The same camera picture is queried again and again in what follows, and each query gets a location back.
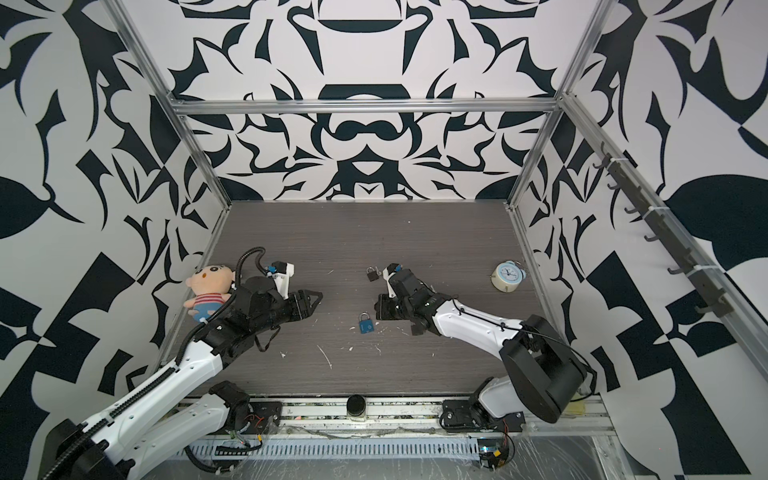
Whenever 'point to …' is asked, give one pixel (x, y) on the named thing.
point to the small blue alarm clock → (507, 276)
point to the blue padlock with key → (366, 325)
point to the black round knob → (356, 405)
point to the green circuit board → (493, 452)
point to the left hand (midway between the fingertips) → (317, 291)
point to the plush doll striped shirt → (210, 286)
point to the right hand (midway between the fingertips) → (374, 305)
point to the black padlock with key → (372, 273)
